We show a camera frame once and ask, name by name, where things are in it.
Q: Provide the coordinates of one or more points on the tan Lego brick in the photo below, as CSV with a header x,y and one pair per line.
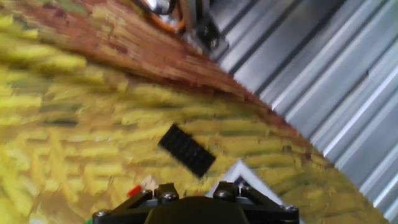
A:
x,y
149,182

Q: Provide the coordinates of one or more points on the black white fiducial marker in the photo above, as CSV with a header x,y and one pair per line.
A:
x,y
239,168

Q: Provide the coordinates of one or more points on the aluminium post with bracket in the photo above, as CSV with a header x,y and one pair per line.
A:
x,y
205,34

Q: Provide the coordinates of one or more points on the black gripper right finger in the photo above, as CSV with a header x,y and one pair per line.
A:
x,y
267,211

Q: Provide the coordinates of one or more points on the painted print tablecloth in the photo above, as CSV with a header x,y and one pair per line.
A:
x,y
77,93

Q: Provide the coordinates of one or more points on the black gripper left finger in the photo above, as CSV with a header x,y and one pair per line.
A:
x,y
124,211

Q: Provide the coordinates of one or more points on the black Lego plate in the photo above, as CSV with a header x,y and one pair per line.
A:
x,y
186,149

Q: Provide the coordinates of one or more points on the red Lego brick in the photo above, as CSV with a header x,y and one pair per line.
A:
x,y
134,190

